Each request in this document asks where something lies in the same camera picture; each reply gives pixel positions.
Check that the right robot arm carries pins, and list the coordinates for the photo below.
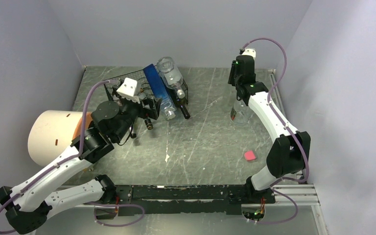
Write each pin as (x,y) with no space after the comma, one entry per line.
(290,148)

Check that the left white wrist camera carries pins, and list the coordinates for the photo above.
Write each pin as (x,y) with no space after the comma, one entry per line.
(130,89)

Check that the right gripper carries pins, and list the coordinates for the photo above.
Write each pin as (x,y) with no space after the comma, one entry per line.
(231,81)

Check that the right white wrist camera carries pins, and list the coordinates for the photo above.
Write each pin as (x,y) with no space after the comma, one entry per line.
(248,51)

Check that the pink small object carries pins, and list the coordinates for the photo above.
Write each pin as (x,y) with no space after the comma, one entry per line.
(250,156)

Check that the white cylindrical drum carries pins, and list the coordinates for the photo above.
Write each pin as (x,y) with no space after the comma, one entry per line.
(51,133)

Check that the clear red-label bottle silver cap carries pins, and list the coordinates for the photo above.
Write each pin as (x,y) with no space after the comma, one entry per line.
(171,75)

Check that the black wire wine rack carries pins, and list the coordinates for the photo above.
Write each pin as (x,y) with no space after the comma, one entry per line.
(145,92)

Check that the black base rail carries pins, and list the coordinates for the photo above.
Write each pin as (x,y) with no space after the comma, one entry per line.
(156,199)

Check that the blue labelled water bottle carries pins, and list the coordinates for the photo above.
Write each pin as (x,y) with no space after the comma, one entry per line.
(157,86)

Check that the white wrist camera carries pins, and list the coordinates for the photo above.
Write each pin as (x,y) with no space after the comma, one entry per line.
(130,89)
(248,51)

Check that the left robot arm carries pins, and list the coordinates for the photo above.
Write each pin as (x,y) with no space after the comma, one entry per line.
(30,204)

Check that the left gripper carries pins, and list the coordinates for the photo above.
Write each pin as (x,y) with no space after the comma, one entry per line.
(152,111)

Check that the dark green wine bottle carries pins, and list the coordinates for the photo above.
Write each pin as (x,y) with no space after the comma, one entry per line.
(183,108)

